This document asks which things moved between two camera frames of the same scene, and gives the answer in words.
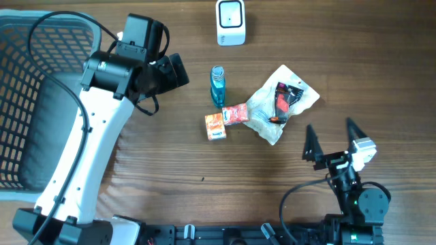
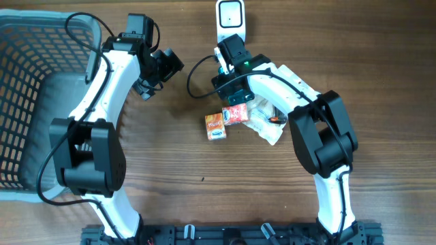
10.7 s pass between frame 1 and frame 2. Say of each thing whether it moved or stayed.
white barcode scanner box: stayed
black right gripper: moved
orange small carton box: stayed
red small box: stayed
